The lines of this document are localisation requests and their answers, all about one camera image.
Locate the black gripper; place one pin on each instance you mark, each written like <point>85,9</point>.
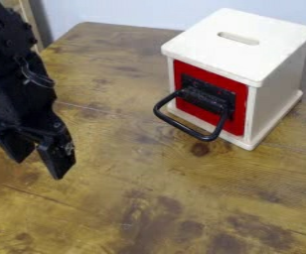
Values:
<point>30,123</point>

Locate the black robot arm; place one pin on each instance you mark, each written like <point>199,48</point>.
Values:
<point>18,57</point>

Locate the red drawer front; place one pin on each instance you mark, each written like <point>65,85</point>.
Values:
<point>234,125</point>

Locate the white wooden box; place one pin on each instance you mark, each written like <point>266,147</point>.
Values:
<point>255,50</point>

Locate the black metal drawer handle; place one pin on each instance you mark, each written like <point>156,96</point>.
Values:
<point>204,96</point>

